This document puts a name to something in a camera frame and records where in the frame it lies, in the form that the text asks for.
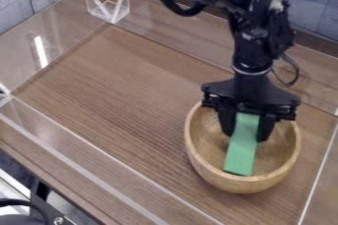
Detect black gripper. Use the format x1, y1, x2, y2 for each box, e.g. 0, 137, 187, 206
201, 74, 301, 142

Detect green stick block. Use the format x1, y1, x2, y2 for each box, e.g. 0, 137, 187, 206
223, 113, 260, 177

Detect wooden bowl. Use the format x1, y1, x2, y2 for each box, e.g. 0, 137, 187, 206
185, 104, 301, 194

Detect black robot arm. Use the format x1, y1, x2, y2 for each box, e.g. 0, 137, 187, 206
161, 0, 300, 142

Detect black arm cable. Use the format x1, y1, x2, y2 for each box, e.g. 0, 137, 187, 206
270, 52, 301, 89

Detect clear acrylic corner bracket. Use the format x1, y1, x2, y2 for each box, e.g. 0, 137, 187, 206
86, 0, 130, 25

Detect clear acrylic tray wall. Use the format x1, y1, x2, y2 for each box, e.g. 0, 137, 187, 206
0, 0, 338, 225

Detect black table frame bracket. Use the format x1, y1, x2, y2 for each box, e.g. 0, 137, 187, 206
0, 179, 85, 225

